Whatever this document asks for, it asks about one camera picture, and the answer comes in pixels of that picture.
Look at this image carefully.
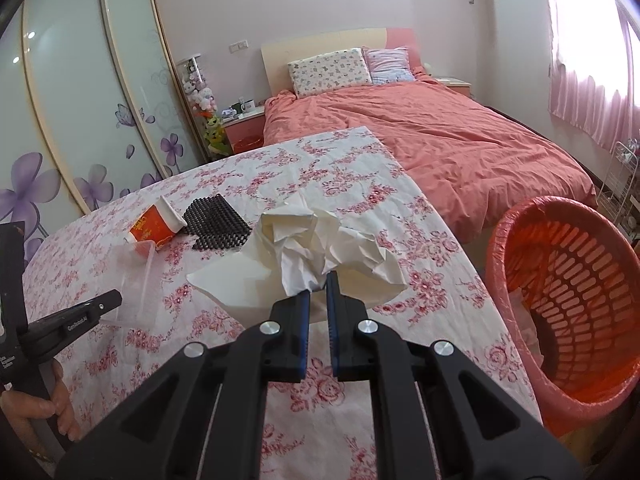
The white paper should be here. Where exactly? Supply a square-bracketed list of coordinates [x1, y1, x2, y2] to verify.
[260, 194, 401, 296]

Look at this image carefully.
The pink curtain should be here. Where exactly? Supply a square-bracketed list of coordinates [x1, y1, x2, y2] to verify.
[537, 0, 640, 153]

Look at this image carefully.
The clear plastic cup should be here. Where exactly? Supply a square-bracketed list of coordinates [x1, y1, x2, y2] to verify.
[107, 240, 161, 326]

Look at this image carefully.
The white wire rack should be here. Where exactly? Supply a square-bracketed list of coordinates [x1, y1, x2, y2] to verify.
[597, 140, 640, 241]

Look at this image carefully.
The plush toy display tube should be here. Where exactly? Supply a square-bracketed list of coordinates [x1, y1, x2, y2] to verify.
[175, 54, 232, 158]

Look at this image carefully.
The orange paper cup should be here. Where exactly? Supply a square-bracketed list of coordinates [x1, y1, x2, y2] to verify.
[129, 196, 188, 251]

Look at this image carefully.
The orange plastic basket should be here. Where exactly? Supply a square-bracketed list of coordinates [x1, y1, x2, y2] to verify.
[484, 196, 640, 423]

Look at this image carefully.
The pink striped pillow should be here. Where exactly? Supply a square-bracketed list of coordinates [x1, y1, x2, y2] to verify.
[362, 46, 416, 85]

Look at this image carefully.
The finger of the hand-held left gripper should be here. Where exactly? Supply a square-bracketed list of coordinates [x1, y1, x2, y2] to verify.
[17, 289, 123, 361]

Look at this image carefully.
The pink nightstand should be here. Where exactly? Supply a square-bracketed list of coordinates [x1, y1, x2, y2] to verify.
[222, 105, 266, 153]
[430, 76, 473, 98]

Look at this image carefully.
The white paper napkin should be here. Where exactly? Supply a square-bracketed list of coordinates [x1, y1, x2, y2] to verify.
[186, 240, 408, 323]

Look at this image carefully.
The beige and pink headboard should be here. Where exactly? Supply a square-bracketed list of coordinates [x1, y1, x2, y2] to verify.
[261, 27, 422, 98]

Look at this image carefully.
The bed with pink duvet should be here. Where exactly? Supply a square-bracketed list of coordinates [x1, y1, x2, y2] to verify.
[262, 80, 598, 241]

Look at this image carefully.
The person's left hand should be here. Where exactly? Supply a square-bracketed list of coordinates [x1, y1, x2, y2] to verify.
[0, 360, 82, 443]

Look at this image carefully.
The flower print sliding wardrobe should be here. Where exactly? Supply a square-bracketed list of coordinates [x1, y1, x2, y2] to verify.
[0, 0, 211, 256]

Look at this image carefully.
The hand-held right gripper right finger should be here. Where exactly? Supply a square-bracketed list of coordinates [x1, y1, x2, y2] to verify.
[326, 272, 583, 480]

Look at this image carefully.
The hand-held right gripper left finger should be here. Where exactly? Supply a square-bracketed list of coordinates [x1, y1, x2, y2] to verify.
[54, 292, 312, 480]

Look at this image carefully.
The white floral pillow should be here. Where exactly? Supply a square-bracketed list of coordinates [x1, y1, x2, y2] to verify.
[287, 47, 373, 99]

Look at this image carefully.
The black mesh mat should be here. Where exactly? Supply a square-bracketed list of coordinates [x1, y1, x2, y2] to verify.
[181, 193, 252, 251]

